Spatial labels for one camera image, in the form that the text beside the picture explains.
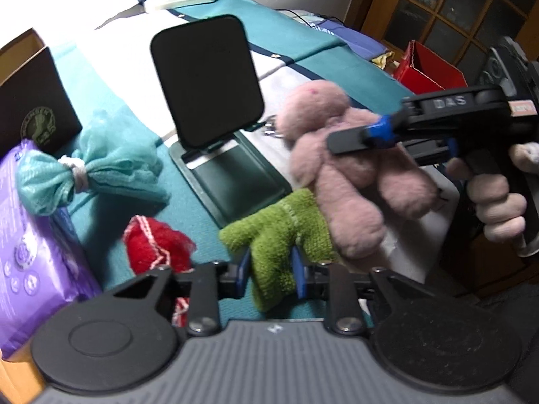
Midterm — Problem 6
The dark brown cardboard box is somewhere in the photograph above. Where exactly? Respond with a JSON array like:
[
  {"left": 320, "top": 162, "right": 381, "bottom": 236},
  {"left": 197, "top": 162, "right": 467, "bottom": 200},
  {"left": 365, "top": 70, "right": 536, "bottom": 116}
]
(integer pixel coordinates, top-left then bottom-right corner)
[{"left": 0, "top": 27, "right": 83, "bottom": 158}]

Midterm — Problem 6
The pink plush toy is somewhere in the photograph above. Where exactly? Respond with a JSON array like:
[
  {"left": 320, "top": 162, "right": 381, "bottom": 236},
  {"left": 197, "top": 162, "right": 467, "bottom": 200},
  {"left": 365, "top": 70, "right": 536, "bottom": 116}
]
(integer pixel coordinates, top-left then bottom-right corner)
[{"left": 276, "top": 80, "right": 439, "bottom": 270}]

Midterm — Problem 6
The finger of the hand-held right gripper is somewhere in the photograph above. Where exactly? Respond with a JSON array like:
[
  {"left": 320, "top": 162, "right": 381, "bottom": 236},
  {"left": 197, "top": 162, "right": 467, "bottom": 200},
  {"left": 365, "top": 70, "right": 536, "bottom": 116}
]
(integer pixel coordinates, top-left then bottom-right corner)
[
  {"left": 326, "top": 113, "right": 406, "bottom": 155},
  {"left": 404, "top": 138, "right": 461, "bottom": 166}
]

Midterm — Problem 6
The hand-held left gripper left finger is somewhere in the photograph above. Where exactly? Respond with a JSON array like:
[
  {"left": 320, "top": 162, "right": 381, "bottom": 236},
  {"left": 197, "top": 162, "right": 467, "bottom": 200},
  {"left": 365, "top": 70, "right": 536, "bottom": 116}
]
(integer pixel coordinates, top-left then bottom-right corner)
[{"left": 105, "top": 248, "right": 253, "bottom": 337}]

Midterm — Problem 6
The red mesh pouch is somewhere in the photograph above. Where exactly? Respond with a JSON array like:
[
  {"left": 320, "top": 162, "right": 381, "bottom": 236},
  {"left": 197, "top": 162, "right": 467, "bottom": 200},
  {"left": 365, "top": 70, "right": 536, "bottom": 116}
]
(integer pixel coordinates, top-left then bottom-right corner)
[{"left": 122, "top": 215, "right": 198, "bottom": 329}]

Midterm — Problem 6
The purple wipes packet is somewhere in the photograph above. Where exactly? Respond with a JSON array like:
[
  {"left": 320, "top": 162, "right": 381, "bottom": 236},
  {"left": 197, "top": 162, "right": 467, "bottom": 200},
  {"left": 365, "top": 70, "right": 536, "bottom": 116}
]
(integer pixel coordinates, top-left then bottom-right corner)
[{"left": 0, "top": 139, "right": 104, "bottom": 358}]

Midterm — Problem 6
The person's right hand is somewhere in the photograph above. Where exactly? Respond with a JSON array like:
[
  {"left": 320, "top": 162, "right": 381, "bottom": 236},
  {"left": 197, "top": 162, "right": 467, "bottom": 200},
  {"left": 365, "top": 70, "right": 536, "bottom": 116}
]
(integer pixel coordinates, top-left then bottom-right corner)
[{"left": 445, "top": 140, "right": 539, "bottom": 243}]

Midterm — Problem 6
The teal mesh bath pouf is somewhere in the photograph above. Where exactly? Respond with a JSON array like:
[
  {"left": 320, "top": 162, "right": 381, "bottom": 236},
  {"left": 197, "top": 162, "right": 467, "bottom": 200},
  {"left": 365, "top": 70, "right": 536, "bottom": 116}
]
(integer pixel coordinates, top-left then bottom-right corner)
[{"left": 19, "top": 107, "right": 171, "bottom": 217}]

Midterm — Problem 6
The wooden glass-pane door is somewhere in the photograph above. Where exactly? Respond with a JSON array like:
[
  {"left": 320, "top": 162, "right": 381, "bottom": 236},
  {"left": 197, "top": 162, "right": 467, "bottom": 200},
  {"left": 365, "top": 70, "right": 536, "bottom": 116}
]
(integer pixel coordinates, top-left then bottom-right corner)
[{"left": 343, "top": 0, "right": 539, "bottom": 76}]

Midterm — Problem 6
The black phone stand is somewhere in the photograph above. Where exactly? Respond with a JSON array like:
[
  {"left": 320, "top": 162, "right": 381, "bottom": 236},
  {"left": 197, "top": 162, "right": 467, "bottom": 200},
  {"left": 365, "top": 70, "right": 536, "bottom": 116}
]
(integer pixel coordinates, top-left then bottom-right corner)
[{"left": 150, "top": 14, "right": 293, "bottom": 228}]

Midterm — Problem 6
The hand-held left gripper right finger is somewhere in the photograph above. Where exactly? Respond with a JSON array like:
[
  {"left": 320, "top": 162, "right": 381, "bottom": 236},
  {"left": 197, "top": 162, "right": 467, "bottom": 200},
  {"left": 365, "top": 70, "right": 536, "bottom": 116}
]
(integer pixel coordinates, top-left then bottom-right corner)
[{"left": 290, "top": 246, "right": 415, "bottom": 338}]

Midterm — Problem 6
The red cardboard box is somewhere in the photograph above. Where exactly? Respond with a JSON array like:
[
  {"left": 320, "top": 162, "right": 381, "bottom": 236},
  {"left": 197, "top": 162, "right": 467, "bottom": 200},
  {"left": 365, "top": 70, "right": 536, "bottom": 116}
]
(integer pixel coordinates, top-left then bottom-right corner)
[{"left": 393, "top": 40, "right": 468, "bottom": 95}]

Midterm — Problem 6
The yellow cloth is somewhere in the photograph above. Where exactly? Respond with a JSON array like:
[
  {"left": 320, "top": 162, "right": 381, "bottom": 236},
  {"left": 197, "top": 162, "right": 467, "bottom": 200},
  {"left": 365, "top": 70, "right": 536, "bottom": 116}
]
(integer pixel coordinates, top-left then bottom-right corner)
[{"left": 371, "top": 50, "right": 397, "bottom": 70}]

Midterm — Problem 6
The black cable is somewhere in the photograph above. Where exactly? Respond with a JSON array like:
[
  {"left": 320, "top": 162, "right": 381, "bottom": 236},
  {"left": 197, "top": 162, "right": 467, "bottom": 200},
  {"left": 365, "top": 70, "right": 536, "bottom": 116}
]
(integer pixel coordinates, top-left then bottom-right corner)
[{"left": 276, "top": 6, "right": 350, "bottom": 27}]

